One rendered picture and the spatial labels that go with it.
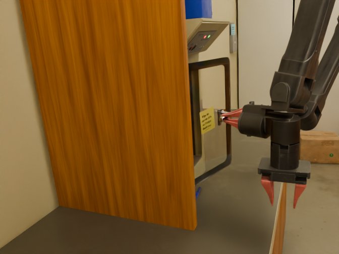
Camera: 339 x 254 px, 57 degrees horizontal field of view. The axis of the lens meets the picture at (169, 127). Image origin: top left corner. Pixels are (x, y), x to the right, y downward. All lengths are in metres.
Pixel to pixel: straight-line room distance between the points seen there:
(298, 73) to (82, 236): 0.71
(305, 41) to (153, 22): 0.35
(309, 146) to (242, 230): 2.87
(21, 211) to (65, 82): 0.43
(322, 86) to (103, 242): 0.77
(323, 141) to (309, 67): 3.10
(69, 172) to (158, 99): 0.42
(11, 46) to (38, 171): 0.40
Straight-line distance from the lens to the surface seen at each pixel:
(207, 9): 0.90
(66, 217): 1.09
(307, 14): 0.68
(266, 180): 0.70
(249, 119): 0.70
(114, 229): 0.98
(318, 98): 0.99
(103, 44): 0.87
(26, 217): 1.12
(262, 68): 3.96
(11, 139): 1.04
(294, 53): 0.67
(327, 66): 1.07
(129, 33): 0.83
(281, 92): 0.64
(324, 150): 3.78
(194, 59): 1.12
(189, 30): 0.84
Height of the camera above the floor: 1.47
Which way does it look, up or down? 16 degrees down
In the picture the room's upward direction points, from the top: 4 degrees counter-clockwise
